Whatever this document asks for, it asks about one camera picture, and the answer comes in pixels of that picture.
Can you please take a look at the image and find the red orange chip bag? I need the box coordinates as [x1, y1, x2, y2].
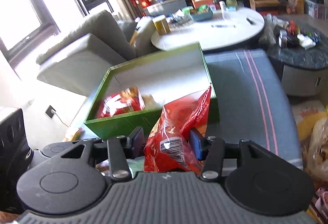
[143, 86, 211, 175]

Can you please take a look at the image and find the red cartoon snack bag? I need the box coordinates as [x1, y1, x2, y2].
[96, 86, 145, 119]

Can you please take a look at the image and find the clear brown snack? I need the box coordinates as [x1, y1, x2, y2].
[142, 94, 163, 110]

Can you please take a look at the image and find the blue plaid table cloth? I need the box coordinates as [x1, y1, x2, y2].
[204, 49, 303, 169]

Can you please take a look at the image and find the green cardboard box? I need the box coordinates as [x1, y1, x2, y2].
[84, 43, 213, 140]

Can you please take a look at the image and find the grey sofa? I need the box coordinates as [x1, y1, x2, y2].
[36, 10, 157, 96]

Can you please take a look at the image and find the dark marble side table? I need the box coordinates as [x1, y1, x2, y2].
[266, 18, 327, 97]

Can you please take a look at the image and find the black pen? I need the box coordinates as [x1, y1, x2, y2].
[211, 24, 236, 28]

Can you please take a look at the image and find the white round coffee table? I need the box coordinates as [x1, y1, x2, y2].
[151, 8, 265, 52]

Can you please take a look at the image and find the yellow cylindrical can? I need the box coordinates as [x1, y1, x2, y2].
[152, 15, 171, 36]

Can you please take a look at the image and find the dark glass jar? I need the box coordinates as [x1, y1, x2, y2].
[279, 29, 288, 48]

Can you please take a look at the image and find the blue plastic basket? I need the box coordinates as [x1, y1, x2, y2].
[190, 9, 213, 22]

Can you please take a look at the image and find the white small bottle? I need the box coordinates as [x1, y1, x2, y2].
[219, 1, 226, 12]

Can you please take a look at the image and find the orange storage box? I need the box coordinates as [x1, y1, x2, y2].
[192, 0, 214, 9]

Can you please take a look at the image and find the clear plastic storage bin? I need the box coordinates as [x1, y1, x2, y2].
[304, 0, 327, 20]

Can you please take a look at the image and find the wall power socket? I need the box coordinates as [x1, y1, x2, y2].
[45, 105, 56, 119]

